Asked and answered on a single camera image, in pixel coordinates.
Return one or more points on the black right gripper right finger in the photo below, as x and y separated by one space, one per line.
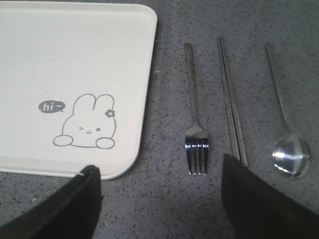
258 211

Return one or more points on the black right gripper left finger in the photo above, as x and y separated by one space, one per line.
70 213

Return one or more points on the silver metal spoon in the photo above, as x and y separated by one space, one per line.
291 153

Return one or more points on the silver metal chopstick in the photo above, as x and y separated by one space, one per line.
227 99
240 139

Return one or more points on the silver metal fork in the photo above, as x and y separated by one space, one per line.
196 137

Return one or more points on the cream rabbit print tray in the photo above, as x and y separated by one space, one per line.
73 85

